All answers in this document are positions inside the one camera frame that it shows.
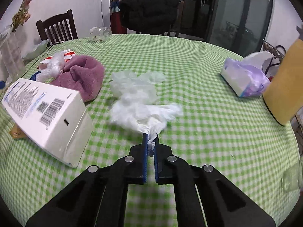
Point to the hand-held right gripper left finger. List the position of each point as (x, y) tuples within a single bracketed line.
[(144, 160)]

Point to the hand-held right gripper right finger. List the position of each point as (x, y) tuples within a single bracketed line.
[(156, 163)]

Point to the white plastic bag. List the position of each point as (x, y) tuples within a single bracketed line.
[(135, 115)]

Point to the translucent plastic bag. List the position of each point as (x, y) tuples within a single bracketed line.
[(135, 85)]

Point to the purple towel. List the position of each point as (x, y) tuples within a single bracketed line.
[(82, 75)]

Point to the white carton box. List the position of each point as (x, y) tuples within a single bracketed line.
[(42, 113)]

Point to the red and white packet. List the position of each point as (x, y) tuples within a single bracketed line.
[(68, 54)]

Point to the clear plastic wrap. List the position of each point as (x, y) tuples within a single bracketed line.
[(53, 66)]

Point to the green checked tablecloth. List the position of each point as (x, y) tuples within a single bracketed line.
[(189, 123)]

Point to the purple tissue pack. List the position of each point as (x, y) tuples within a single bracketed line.
[(246, 78)]

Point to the brown cardboard piece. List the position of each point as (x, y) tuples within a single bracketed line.
[(15, 132)]

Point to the glass dish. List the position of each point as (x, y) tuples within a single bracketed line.
[(99, 34)]

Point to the clear drinking glass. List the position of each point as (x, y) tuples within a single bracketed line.
[(292, 177)]

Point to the black jacket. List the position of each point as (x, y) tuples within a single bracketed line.
[(149, 14)]

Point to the red cylindrical bag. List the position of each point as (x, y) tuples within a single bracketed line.
[(114, 16)]

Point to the yellow thermos jug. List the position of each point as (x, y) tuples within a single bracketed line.
[(284, 85)]

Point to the dark wooden chair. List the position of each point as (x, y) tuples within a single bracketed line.
[(56, 28)]

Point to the dark metal rack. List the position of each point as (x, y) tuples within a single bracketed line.
[(274, 52)]

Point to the glass sliding door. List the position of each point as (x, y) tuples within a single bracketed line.
[(224, 11)]

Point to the tall clear glass vase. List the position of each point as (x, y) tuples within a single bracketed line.
[(10, 54)]

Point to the pink artificial flowers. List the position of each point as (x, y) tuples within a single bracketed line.
[(22, 9)]

